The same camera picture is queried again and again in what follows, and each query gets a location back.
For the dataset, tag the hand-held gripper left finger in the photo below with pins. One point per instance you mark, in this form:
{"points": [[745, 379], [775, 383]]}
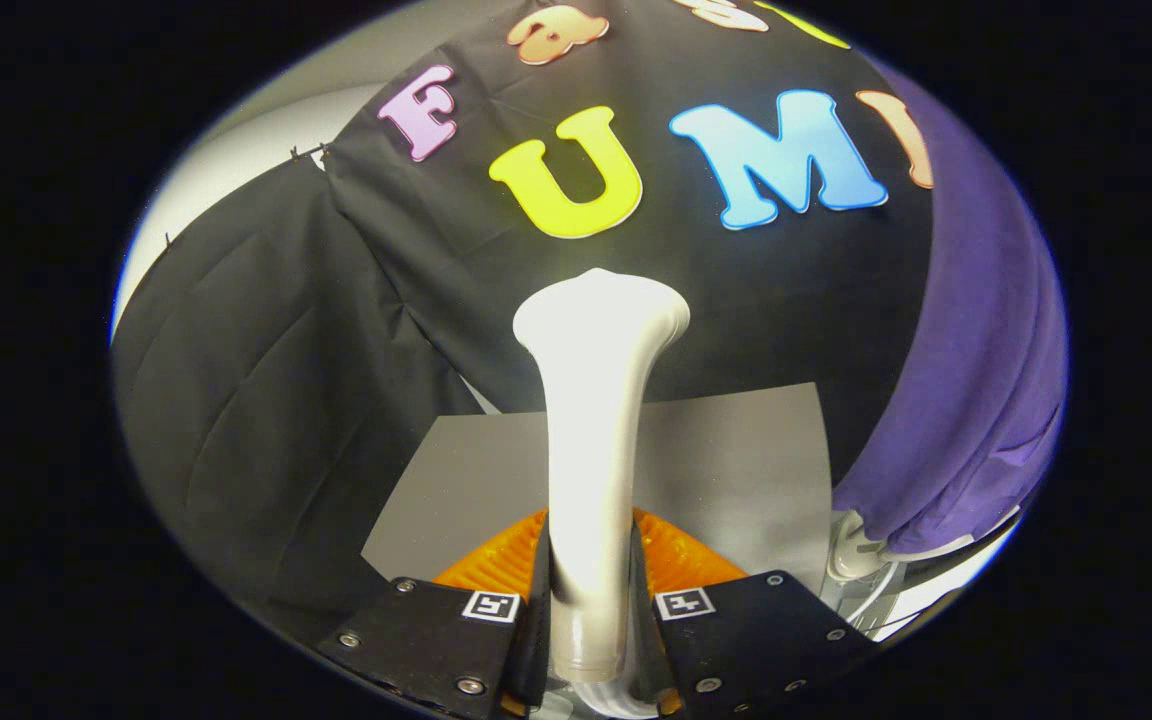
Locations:
{"points": [[426, 640]]}

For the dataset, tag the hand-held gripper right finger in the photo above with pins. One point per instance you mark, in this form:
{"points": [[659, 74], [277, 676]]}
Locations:
{"points": [[756, 640]]}

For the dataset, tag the white garment steamer head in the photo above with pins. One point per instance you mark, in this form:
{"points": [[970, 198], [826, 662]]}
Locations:
{"points": [[591, 450]]}

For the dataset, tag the white mannequin torso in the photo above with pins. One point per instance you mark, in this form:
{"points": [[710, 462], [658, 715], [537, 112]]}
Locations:
{"points": [[851, 548]]}

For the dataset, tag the black backdrop cloth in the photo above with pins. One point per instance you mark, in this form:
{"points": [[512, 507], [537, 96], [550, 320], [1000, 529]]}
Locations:
{"points": [[266, 400]]}

